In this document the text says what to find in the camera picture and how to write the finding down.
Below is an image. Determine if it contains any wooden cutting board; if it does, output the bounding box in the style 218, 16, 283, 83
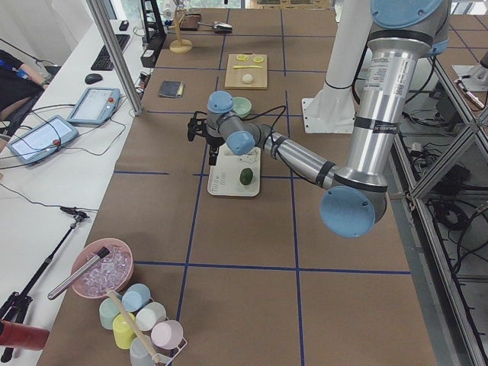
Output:
224, 53, 268, 90

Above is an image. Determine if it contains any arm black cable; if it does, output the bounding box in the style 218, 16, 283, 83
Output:
247, 105, 287, 134

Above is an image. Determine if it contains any green avocado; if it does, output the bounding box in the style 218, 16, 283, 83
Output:
239, 168, 254, 186

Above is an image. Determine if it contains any grey cup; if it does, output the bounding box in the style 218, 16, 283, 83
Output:
130, 338, 155, 366

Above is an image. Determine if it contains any wire cup rack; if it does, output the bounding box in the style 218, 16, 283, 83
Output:
152, 300, 188, 361

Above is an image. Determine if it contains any seated person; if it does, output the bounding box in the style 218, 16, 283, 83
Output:
1, 50, 50, 136

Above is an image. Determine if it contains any black computer mouse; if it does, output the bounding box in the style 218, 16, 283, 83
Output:
85, 73, 103, 85

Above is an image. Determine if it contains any red cylinder bottle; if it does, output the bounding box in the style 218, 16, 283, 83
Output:
0, 320, 50, 351

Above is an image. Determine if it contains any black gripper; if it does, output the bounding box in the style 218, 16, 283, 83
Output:
206, 131, 223, 165

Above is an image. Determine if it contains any white rectangular tray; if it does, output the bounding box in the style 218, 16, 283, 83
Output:
207, 144, 261, 197

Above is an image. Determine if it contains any teach pendant near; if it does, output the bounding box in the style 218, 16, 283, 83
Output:
7, 115, 79, 165

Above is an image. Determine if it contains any grey folded cloth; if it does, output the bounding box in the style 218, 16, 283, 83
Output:
158, 80, 185, 98

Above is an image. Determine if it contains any metal scoop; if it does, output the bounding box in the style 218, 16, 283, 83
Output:
198, 21, 233, 34

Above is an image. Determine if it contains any aluminium frame post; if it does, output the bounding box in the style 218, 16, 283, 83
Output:
86, 0, 143, 116

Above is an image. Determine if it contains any blue cup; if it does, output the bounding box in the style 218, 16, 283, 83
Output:
121, 283, 151, 312

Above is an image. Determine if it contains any pink cup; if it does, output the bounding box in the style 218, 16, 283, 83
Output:
151, 320, 184, 350

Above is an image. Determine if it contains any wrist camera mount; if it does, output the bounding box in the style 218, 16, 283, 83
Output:
187, 111, 207, 142

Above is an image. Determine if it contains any light green bowl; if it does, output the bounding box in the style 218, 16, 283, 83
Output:
232, 96, 252, 118

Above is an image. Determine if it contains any wooden mug tree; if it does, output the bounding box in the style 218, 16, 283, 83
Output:
169, 9, 193, 53

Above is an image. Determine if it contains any black tripod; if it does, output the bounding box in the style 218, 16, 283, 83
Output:
0, 205, 91, 363

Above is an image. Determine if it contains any white cup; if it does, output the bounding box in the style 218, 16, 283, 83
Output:
136, 301, 166, 332

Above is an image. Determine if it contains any pink bowl with ice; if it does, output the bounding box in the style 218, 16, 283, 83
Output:
72, 238, 133, 299

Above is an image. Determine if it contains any teach pendant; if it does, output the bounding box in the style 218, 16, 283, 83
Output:
7, 115, 79, 165
67, 87, 121, 125

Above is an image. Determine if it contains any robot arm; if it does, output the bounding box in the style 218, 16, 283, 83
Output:
202, 1, 451, 238

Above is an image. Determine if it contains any green cup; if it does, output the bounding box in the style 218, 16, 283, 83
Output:
98, 298, 120, 330

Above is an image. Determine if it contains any teach pendant far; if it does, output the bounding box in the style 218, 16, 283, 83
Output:
67, 87, 121, 125

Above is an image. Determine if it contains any black keyboard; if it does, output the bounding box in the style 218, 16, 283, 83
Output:
90, 33, 131, 72

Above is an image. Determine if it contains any yellow plastic knife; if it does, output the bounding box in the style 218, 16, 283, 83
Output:
233, 65, 263, 69

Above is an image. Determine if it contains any white steamed bun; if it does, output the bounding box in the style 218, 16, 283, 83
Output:
242, 74, 254, 85

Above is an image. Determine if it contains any yellow cup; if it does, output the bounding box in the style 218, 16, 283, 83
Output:
112, 313, 136, 350

